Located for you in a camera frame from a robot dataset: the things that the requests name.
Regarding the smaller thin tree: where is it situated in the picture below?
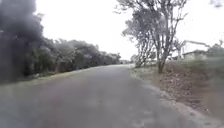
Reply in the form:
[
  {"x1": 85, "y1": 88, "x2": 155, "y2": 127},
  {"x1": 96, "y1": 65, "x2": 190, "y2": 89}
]
[{"x1": 121, "y1": 14, "x2": 158, "y2": 69}]

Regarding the grey asphalt road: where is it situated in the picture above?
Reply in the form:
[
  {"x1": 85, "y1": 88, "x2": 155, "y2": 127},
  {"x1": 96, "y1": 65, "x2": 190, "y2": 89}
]
[{"x1": 0, "y1": 64, "x2": 214, "y2": 128}]

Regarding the large bare-trunked tree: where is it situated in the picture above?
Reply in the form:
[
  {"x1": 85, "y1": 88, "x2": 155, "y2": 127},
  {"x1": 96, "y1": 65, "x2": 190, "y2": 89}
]
[{"x1": 116, "y1": 0, "x2": 189, "y2": 74}]

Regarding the pale building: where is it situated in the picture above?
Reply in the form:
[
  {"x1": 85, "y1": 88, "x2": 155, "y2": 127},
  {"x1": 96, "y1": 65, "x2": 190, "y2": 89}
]
[{"x1": 176, "y1": 39, "x2": 214, "y2": 62}]

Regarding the grass strip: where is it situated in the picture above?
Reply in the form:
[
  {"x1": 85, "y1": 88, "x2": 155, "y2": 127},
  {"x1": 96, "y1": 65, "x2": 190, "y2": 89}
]
[{"x1": 0, "y1": 65, "x2": 111, "y2": 88}]

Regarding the brown dirt verge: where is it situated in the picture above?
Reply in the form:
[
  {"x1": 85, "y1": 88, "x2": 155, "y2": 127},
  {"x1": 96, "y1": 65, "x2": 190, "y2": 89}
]
[{"x1": 130, "y1": 59, "x2": 224, "y2": 128}]

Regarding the row of dark trees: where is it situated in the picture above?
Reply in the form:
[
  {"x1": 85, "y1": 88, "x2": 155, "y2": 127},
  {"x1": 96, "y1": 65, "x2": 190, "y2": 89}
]
[{"x1": 0, "y1": 0, "x2": 122, "y2": 84}]

